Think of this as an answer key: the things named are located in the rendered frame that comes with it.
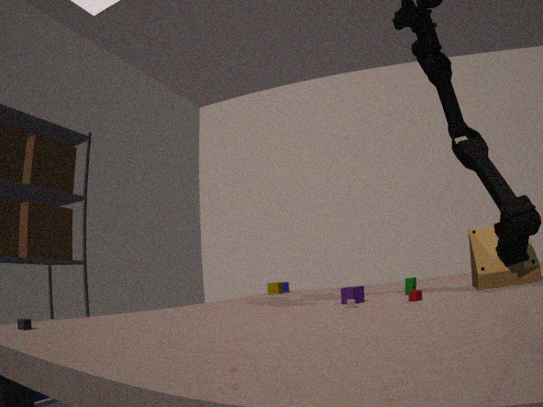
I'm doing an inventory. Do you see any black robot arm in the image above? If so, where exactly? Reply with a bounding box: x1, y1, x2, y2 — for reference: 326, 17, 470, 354
393, 8, 541, 267

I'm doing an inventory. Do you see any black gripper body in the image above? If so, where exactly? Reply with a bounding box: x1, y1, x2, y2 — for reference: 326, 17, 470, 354
408, 0, 442, 34

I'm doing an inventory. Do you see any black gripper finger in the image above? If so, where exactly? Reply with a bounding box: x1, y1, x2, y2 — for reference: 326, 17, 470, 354
401, 0, 416, 10

